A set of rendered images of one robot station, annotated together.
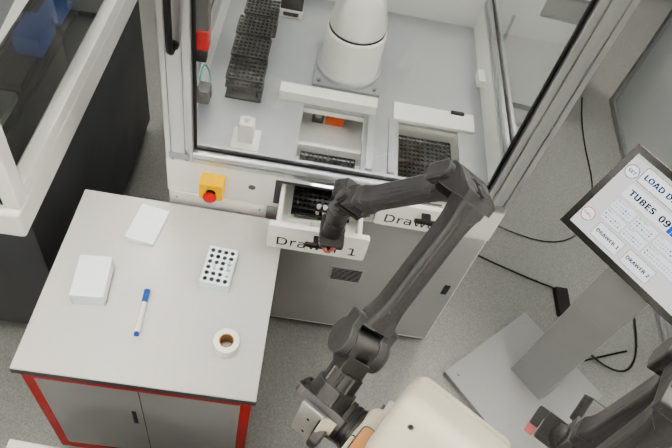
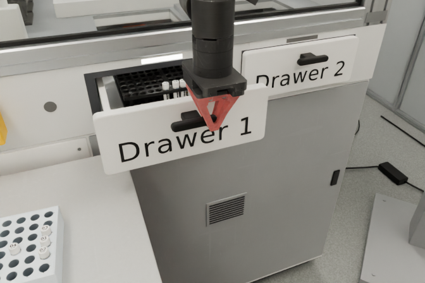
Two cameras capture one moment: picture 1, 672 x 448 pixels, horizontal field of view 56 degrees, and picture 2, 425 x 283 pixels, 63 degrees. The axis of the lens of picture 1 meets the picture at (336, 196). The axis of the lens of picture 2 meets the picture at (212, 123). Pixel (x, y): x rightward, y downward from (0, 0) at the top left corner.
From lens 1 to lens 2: 1.30 m
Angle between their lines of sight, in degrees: 21
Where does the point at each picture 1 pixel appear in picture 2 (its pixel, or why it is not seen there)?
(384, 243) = not seen: hidden behind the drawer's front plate
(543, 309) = (384, 185)
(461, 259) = (346, 122)
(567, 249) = (362, 138)
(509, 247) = not seen: hidden behind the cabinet
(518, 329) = (384, 208)
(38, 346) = not seen: outside the picture
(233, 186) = (18, 117)
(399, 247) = (279, 134)
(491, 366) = (393, 251)
